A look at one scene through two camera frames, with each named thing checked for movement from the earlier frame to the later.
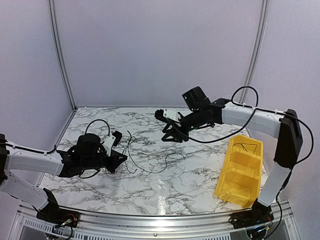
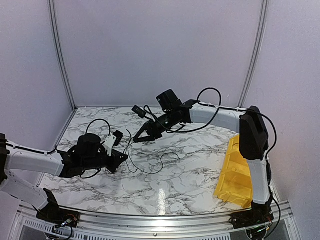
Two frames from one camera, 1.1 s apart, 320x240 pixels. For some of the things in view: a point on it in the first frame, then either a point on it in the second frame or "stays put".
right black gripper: [179, 137] to [150, 124]
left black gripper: [115, 160] stays put
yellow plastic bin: [240, 180] stays put
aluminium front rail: [25, 225] stays put
